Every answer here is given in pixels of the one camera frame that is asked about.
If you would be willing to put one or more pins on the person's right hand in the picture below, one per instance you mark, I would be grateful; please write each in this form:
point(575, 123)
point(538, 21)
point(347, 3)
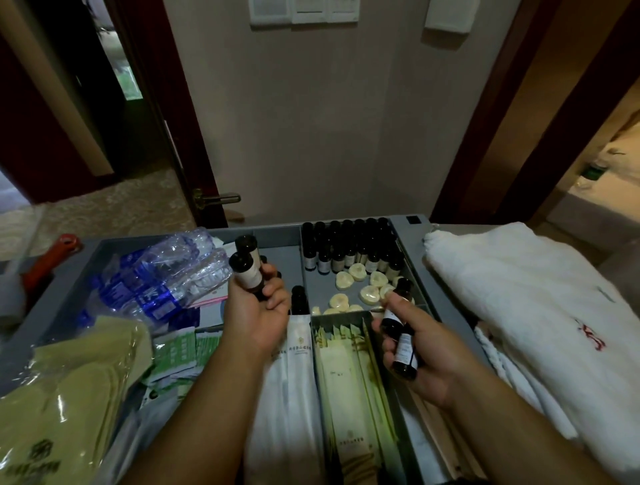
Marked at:
point(440, 359)

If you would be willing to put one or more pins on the person's left hand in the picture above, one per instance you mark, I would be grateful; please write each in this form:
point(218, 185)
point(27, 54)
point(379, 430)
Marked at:
point(252, 325)

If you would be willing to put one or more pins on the person's left fingers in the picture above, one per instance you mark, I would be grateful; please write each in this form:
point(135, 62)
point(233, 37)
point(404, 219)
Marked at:
point(277, 290)

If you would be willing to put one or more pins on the person's right thumb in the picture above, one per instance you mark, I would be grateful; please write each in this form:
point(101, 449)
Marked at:
point(406, 309)

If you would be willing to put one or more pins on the dark bottle with white label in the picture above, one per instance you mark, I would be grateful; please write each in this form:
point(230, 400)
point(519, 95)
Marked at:
point(299, 300)
point(246, 274)
point(406, 352)
point(397, 312)
point(248, 252)

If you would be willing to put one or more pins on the person's left forearm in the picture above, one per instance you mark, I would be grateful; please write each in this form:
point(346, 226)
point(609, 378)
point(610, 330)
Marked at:
point(200, 424)

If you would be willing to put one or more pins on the person's right forearm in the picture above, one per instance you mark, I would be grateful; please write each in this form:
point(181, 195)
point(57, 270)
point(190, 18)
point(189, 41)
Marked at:
point(520, 439)

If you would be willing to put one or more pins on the grey cart tray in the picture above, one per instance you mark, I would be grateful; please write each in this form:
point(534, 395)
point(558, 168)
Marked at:
point(285, 255)

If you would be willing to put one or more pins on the pile of round cream soaps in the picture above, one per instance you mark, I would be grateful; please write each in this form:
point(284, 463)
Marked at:
point(367, 292)

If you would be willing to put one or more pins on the clear bag with pink edge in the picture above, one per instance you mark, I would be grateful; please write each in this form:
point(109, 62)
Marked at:
point(207, 300)

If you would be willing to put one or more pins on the group of dark toiletry bottles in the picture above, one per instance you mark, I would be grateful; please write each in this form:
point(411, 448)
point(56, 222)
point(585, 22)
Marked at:
point(350, 245)

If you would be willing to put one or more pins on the metal divider box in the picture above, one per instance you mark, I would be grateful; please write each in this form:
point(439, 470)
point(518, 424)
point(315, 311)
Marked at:
point(400, 399)

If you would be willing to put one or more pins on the row of pale yellow packets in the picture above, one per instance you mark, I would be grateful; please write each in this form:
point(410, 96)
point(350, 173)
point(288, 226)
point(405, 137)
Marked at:
point(350, 389)

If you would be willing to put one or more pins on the clear plastic water bottle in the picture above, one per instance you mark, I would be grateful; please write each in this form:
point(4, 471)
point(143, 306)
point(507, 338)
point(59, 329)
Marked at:
point(180, 250)
point(160, 290)

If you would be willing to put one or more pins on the pile of green white sachets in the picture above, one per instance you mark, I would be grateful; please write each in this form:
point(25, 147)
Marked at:
point(180, 352)

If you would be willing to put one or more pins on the stack of white long packets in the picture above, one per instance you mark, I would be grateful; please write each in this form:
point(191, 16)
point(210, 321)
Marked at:
point(287, 414)

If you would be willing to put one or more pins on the white folded towel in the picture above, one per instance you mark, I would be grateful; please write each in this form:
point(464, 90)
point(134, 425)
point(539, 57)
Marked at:
point(515, 379)

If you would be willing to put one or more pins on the white folded bathrobe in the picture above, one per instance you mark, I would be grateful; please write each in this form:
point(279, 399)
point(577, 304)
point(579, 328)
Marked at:
point(540, 310)

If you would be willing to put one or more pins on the dark red wooden door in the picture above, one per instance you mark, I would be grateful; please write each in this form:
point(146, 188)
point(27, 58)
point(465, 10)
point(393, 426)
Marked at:
point(170, 110)

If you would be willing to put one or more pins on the green object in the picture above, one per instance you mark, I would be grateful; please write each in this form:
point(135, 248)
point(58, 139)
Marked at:
point(593, 172)

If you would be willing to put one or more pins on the yellow items in plastic bag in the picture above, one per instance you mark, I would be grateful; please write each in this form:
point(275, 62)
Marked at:
point(65, 394)

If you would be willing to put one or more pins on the dark wooden door frame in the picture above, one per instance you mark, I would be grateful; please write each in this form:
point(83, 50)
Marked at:
point(525, 110)

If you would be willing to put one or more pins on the white wall switch panel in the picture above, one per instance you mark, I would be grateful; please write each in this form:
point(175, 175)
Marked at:
point(305, 11)

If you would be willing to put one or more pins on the white wall plate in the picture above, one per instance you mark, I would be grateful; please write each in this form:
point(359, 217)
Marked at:
point(450, 16)

